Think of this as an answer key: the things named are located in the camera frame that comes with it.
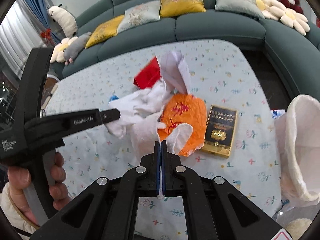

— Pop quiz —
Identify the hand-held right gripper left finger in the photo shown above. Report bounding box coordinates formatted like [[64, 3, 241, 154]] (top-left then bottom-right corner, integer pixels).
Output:
[[30, 141, 161, 240]]

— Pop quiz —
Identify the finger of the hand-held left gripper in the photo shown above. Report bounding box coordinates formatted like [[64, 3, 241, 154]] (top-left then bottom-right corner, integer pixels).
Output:
[[98, 108, 121, 125]]

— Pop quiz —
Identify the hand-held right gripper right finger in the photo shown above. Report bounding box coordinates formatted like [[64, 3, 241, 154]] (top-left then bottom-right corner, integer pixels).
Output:
[[162, 140, 285, 240]]

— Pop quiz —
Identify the white cloth glove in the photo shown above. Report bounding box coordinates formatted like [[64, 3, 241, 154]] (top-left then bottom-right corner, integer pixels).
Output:
[[107, 79, 167, 139]]

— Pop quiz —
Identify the white tissue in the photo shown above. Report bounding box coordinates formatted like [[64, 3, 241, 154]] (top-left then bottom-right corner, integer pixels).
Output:
[[131, 123, 193, 161]]

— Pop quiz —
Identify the red paper packet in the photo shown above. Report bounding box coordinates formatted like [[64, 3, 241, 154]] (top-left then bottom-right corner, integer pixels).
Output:
[[134, 56, 160, 89]]

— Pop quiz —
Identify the orange wrapper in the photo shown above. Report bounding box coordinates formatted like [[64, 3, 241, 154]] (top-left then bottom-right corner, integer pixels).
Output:
[[157, 94, 207, 157]]

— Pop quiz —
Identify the black gold box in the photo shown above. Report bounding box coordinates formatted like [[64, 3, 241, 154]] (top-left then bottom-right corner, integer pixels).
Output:
[[201, 104, 238, 159]]

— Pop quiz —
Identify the white paper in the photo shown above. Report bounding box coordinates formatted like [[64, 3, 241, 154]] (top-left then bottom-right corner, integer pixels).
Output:
[[160, 50, 192, 94]]

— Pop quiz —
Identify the trash bin with white liner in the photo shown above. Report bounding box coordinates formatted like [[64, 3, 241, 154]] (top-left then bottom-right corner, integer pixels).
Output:
[[274, 94, 320, 203]]

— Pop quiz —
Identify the person's left forearm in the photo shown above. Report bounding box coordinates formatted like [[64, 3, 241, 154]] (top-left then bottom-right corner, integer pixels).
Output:
[[0, 182, 38, 240]]

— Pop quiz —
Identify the person's left hand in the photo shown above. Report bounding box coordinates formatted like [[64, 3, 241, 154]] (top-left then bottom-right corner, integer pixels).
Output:
[[7, 152, 71, 228]]

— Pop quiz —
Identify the wooden chair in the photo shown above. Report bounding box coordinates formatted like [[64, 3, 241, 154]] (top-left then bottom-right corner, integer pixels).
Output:
[[42, 75, 59, 110]]

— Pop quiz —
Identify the grey plush toy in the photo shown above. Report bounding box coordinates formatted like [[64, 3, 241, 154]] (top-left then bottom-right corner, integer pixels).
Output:
[[63, 32, 92, 64]]

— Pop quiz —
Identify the white daisy cushion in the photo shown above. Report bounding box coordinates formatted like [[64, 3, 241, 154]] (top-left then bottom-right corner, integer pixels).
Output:
[[270, 0, 310, 36], [50, 37, 78, 63], [240, 0, 275, 18]]

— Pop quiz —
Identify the plain yellow embroidered cushion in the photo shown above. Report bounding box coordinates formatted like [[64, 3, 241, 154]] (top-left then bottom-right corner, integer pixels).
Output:
[[85, 15, 125, 49]]

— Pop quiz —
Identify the red curtain bow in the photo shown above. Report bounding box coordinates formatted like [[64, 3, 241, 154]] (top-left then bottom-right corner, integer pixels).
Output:
[[41, 29, 52, 45]]

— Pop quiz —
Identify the blue curtain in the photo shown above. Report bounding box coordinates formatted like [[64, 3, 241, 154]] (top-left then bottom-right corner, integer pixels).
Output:
[[0, 0, 55, 80]]

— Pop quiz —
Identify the light blue embroidered cushion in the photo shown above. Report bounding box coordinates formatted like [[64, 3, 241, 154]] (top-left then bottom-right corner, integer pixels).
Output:
[[117, 0, 161, 33], [215, 0, 265, 19]]

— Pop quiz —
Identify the long white plush toy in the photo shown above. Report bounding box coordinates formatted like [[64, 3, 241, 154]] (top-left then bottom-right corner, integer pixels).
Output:
[[47, 4, 78, 37]]

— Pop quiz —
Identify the floral light blue tablecloth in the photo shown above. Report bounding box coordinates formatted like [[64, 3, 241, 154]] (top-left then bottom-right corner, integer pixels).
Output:
[[41, 39, 288, 240]]

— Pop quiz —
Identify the teal sectional sofa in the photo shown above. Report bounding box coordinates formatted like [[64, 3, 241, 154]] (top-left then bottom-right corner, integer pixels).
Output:
[[50, 0, 320, 100]]

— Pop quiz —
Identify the yellow cushion with pink flower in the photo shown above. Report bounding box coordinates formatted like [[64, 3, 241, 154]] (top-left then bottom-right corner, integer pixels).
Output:
[[160, 0, 206, 18]]

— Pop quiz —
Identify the cream fluffy seat cushion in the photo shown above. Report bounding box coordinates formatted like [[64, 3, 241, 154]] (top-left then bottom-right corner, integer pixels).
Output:
[[285, 217, 313, 233]]

